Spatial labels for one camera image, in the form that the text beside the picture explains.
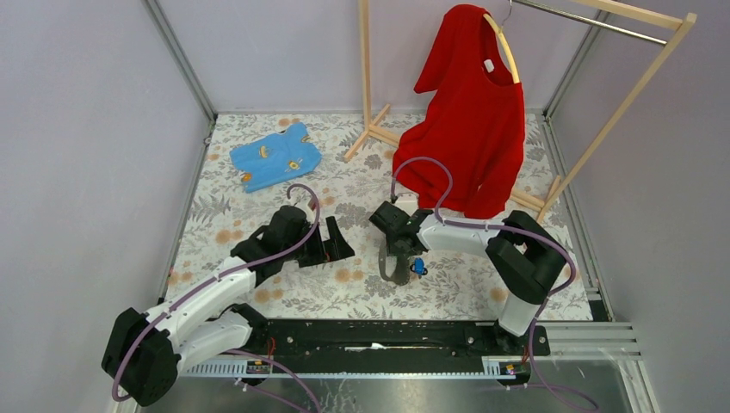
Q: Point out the wooden clothes hanger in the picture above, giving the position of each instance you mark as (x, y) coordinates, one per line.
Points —
(506, 53)

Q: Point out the red long sleeve shirt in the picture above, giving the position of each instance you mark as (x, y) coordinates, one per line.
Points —
(467, 152)

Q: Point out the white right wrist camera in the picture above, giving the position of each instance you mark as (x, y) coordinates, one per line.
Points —
(407, 202)

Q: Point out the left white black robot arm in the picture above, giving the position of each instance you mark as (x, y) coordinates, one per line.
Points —
(146, 351)

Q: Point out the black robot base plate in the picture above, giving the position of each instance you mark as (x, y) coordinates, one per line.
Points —
(381, 346)

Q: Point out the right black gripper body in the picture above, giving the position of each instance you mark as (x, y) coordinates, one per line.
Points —
(393, 249)

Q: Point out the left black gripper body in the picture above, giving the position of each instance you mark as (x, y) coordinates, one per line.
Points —
(315, 250)

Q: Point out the blue key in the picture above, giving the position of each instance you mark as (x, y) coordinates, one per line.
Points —
(418, 267)

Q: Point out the blue child t-shirt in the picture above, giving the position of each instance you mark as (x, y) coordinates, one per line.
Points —
(275, 158)

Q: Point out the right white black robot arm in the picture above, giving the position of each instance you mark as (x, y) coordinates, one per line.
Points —
(531, 264)

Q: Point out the floral patterned table mat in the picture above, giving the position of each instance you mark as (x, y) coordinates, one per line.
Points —
(456, 286)

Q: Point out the wooden clothes rack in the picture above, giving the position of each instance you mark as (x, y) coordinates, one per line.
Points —
(679, 27)

